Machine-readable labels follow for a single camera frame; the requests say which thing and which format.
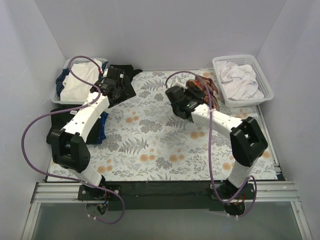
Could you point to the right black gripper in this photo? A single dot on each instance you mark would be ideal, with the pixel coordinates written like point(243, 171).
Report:
point(200, 90)

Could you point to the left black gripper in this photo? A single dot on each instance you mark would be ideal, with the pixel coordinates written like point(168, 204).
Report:
point(124, 81)

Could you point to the red plaid long sleeve shirt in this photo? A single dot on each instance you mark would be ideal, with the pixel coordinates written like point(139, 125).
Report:
point(207, 87)

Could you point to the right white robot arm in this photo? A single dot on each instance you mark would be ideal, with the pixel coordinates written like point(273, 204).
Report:
point(247, 140)

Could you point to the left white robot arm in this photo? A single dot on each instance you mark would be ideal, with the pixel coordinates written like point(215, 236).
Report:
point(68, 145)

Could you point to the black folded garment at back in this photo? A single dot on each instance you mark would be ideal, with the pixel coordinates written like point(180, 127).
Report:
point(124, 73)

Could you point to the cream white folded shirt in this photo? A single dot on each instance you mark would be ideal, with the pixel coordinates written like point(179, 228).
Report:
point(75, 82)

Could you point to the blue plaid folded shirt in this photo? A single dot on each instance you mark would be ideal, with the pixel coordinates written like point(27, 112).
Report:
point(101, 123)

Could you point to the crumpled white shirt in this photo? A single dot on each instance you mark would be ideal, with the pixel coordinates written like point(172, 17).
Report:
point(238, 81)

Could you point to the right white plastic basket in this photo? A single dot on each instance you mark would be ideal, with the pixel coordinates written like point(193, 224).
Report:
point(264, 86)

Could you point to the floral patterned table mat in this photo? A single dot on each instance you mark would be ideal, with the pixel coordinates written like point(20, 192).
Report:
point(145, 141)

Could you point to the black folded shirt with buttons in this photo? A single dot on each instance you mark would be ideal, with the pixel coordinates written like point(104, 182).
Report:
point(58, 121)

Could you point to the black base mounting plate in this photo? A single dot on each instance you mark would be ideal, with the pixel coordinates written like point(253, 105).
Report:
point(163, 195)

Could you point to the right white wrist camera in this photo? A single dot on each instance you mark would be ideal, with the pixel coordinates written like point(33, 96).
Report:
point(178, 82)

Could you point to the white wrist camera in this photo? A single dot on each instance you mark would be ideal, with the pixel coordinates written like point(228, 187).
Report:
point(105, 73)
point(178, 82)

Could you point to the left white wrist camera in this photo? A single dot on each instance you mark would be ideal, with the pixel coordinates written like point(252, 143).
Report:
point(105, 73)

